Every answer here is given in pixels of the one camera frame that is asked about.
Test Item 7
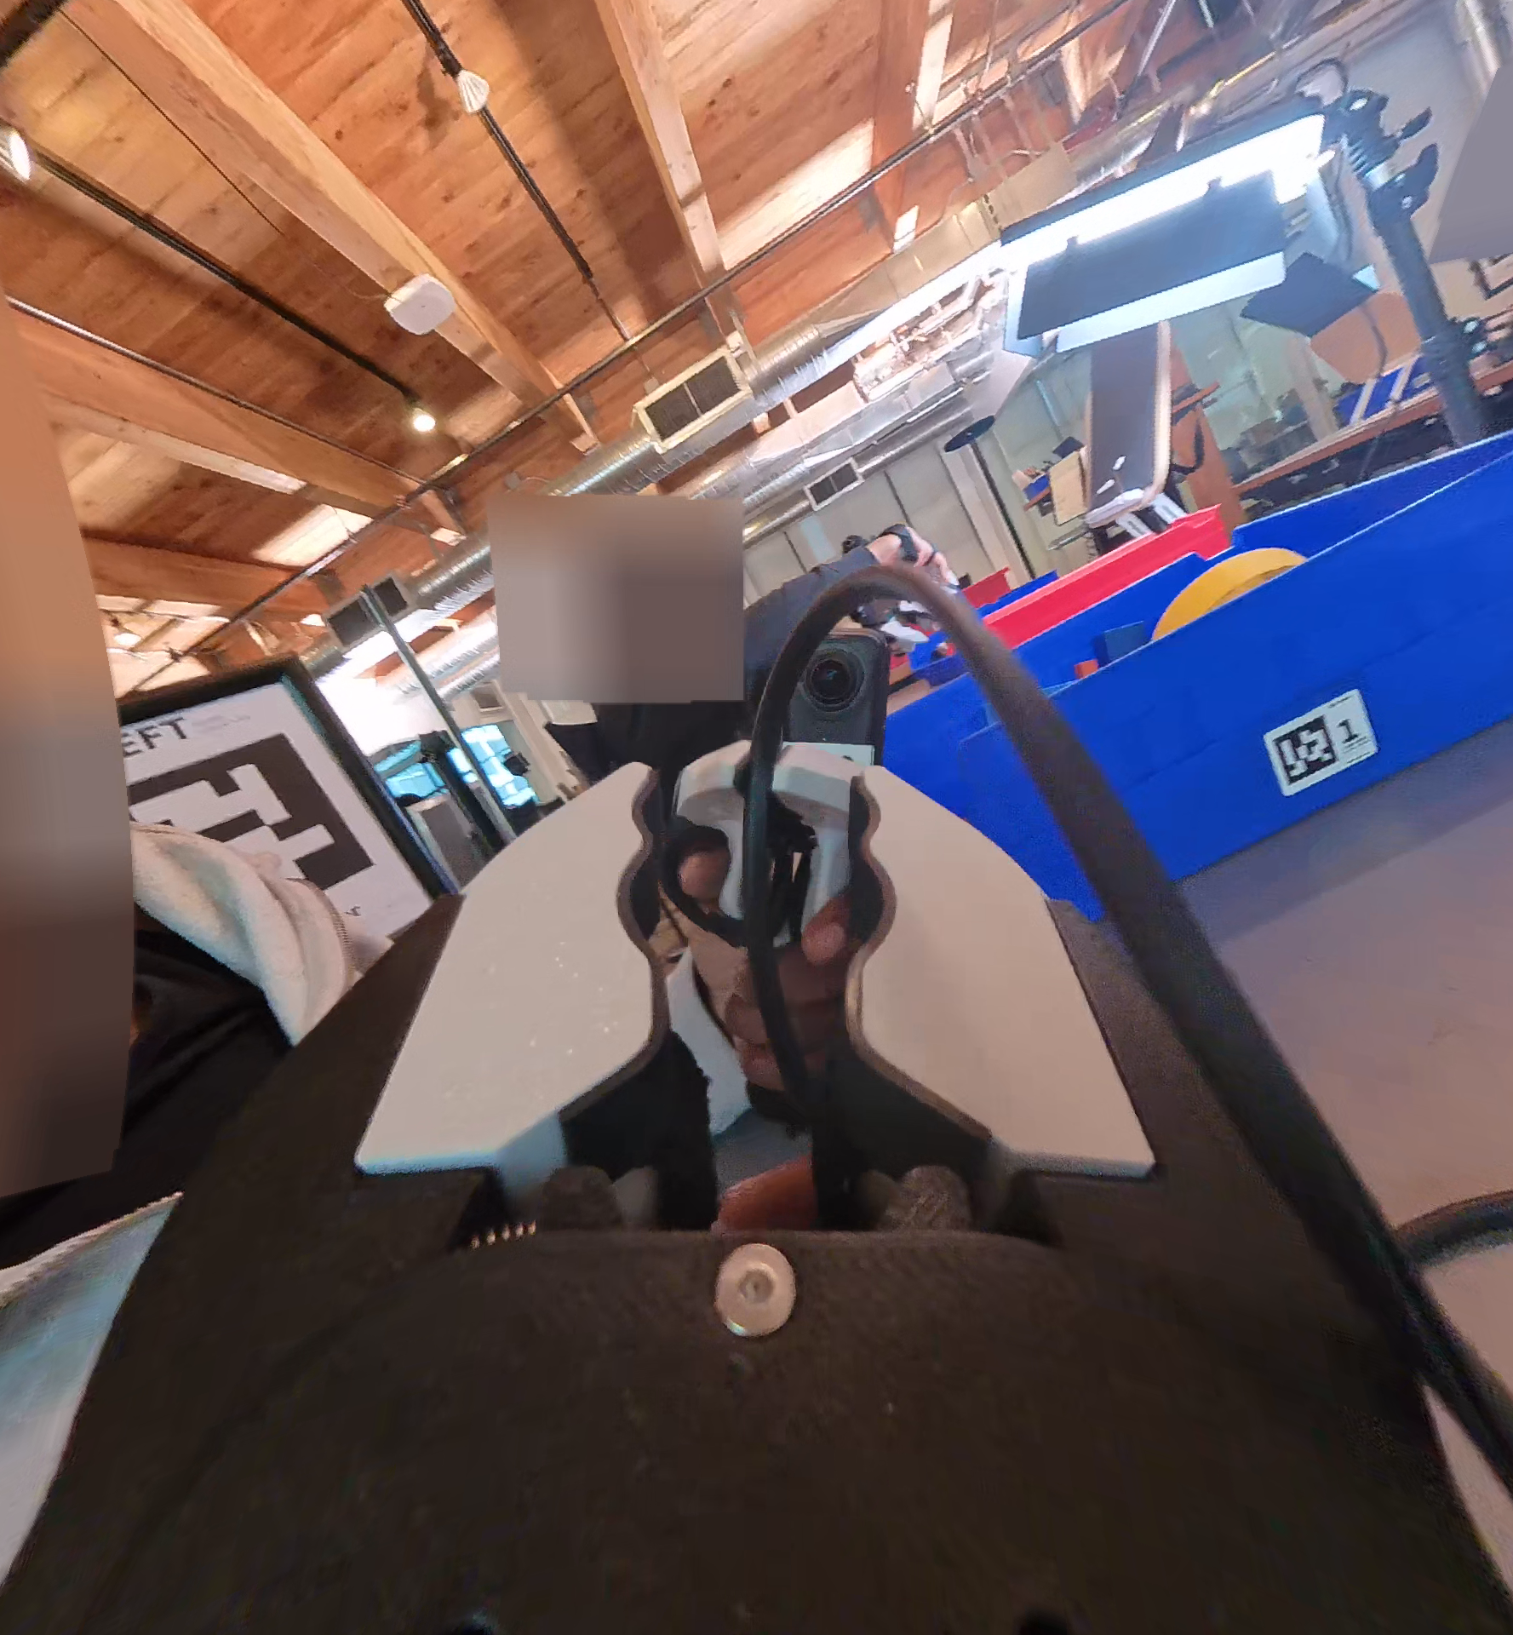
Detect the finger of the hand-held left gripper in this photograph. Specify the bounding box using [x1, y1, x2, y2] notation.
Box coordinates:
[775, 743, 874, 897]
[677, 751, 762, 922]

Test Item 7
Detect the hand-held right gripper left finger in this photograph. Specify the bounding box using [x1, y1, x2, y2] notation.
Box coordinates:
[355, 760, 679, 1172]

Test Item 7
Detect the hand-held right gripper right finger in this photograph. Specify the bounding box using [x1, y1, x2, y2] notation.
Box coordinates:
[842, 773, 1158, 1179]

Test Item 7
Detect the black cable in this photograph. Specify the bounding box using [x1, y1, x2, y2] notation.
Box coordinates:
[743, 562, 1513, 1576]

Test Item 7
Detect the blue plastic bin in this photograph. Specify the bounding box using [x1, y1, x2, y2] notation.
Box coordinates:
[961, 406, 1513, 922]
[885, 638, 1003, 783]

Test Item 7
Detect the person's left hand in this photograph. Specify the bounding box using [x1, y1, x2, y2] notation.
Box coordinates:
[679, 841, 862, 1101]

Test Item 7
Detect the floor stand with grey board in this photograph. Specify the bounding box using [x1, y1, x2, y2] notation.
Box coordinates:
[361, 582, 524, 853]

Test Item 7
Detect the ceiling air vent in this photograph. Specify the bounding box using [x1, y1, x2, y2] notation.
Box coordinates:
[631, 349, 759, 452]

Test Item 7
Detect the framed black white marker poster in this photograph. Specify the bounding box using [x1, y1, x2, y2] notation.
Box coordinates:
[118, 656, 459, 943]

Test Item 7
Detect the white tablet stand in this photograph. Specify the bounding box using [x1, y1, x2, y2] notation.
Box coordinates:
[1078, 483, 1189, 540]

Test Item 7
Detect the yellow tape roll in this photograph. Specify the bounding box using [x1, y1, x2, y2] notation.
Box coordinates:
[1152, 550, 1310, 643]

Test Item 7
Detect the light panel on stand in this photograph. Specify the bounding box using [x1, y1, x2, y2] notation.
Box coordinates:
[998, 85, 1496, 452]

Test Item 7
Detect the wooden work table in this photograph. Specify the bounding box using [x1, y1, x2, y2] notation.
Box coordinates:
[1238, 344, 1513, 498]

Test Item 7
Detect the blue storage crate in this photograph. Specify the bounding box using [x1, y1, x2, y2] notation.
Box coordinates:
[1336, 363, 1443, 422]

